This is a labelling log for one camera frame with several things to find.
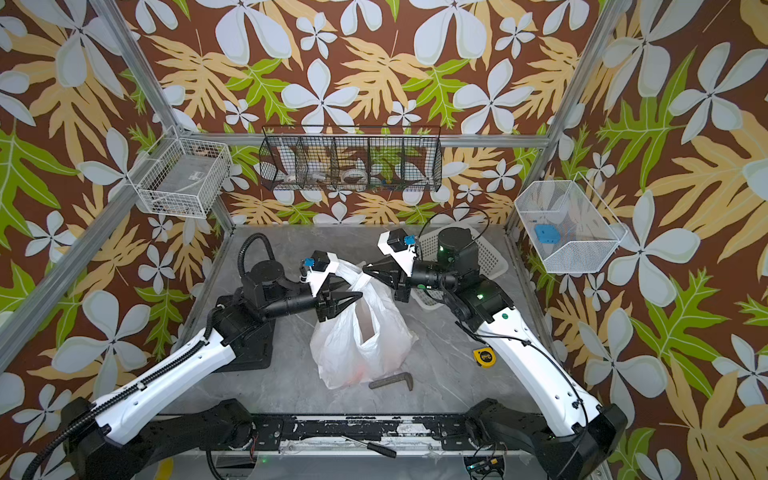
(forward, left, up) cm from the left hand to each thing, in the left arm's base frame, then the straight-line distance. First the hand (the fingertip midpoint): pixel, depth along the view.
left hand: (357, 282), depth 65 cm
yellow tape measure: (-6, -35, -29) cm, 46 cm away
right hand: (0, -2, +5) cm, 6 cm away
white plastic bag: (-11, -3, -6) cm, 13 cm away
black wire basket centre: (+50, +5, -1) cm, 50 cm away
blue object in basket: (+20, -51, -5) cm, 56 cm away
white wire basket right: (+17, -59, -1) cm, 62 cm away
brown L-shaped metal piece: (-11, -12, -31) cm, 35 cm away
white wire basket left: (+36, +54, +2) cm, 65 cm away
